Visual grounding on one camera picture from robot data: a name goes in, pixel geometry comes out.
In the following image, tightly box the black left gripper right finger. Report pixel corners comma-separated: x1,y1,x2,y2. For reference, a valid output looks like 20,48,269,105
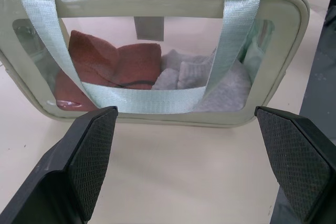
255,105,336,224

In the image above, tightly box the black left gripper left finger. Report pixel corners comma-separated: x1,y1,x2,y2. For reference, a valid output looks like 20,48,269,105
0,105,118,224

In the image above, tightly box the clear pale green toiletry bag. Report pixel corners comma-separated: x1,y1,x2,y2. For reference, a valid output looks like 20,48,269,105
0,0,310,130

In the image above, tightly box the reddish-brown knitted cloth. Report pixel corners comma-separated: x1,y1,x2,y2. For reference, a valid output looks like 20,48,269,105
54,29,162,112

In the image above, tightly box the light grey knitted cloth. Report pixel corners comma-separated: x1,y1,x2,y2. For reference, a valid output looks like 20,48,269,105
151,48,251,112

